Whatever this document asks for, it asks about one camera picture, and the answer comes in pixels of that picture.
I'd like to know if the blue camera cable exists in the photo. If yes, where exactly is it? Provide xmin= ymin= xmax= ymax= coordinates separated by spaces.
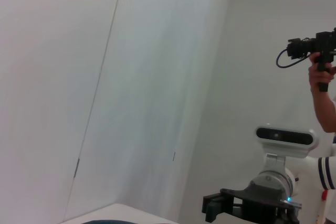
xmin=275 ymin=48 xmax=312 ymax=69

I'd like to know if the person's bare forearm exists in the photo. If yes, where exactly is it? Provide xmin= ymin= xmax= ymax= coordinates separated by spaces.
xmin=311 ymin=87 xmax=336 ymax=133

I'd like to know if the person's hand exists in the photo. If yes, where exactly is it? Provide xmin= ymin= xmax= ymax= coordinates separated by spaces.
xmin=308 ymin=52 xmax=336 ymax=93

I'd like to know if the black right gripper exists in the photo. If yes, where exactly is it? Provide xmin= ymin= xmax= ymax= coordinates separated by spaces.
xmin=201 ymin=188 xmax=302 ymax=224

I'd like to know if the black handheld camera rig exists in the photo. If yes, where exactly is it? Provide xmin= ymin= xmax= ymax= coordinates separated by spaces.
xmin=286 ymin=27 xmax=336 ymax=92

